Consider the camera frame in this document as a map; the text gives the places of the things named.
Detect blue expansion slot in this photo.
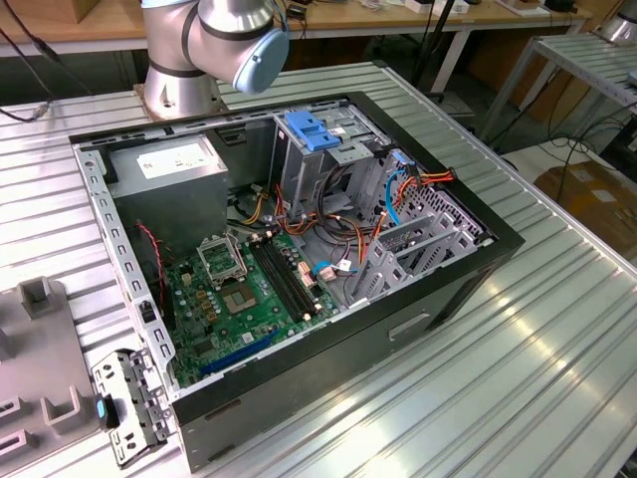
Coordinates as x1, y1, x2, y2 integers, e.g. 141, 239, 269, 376
198, 328, 281, 380

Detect black RAM slot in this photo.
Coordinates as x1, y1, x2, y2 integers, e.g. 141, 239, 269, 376
250, 242, 306, 323
256, 240, 311, 320
262, 239, 316, 317
267, 237, 320, 314

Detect yellow black wire bundle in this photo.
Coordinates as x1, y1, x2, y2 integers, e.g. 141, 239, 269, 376
227, 182, 274, 231

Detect black case fan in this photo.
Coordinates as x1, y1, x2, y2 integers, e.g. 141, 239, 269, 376
132, 221, 175, 333

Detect blue data wire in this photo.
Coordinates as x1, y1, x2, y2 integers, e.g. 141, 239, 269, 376
384, 148, 415, 226

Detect black PC case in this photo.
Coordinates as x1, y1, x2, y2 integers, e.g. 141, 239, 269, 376
68, 89, 527, 474

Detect black latch with blue button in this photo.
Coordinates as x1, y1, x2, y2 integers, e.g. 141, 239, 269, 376
93, 394, 121, 430

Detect blue plastic cage latch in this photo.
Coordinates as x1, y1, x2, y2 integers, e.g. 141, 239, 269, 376
284, 112, 343, 153

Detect small cardboard box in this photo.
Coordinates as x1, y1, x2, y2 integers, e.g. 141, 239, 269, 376
72, 0, 104, 25

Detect grey power supply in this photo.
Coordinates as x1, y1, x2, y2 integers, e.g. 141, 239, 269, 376
104, 133, 230, 260

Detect grey metal slot retainer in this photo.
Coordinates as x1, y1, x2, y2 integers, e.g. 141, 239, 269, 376
91, 347, 174, 470

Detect wooden desk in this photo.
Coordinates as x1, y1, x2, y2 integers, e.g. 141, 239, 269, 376
0, 0, 593, 96

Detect metal slat side table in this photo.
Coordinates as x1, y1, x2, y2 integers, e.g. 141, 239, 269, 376
480, 33, 637, 145

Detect red black twisted wire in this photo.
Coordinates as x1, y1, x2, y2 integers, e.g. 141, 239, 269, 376
134, 222, 168, 300

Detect black stand pole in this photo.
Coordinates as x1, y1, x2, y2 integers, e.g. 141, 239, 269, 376
412, 0, 457, 94

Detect short blue board cable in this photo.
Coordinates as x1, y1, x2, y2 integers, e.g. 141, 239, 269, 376
312, 258, 360, 275

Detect grey metal disk bay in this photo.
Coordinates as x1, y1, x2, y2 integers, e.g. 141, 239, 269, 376
345, 211, 488, 311

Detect black cable with metal plug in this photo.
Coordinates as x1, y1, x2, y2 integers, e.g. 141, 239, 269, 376
0, 99, 54, 123

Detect orange red yellow power wire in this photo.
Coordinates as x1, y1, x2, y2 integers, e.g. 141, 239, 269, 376
396, 167, 457, 200

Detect grey parts rack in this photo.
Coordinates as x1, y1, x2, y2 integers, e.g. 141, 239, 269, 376
0, 276, 101, 478

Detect orange red wire bundle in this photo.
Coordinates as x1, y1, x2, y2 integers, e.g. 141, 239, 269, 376
273, 191, 389, 265

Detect metal socket cover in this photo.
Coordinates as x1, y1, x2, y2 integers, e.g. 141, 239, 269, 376
196, 232, 249, 291

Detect large cardboard box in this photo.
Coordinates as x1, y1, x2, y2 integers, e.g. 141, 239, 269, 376
534, 159, 637, 250

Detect CPU socket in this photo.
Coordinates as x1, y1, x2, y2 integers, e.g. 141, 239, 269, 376
220, 281, 260, 316

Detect green motherboard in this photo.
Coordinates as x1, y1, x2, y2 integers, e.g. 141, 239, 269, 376
163, 228, 344, 389

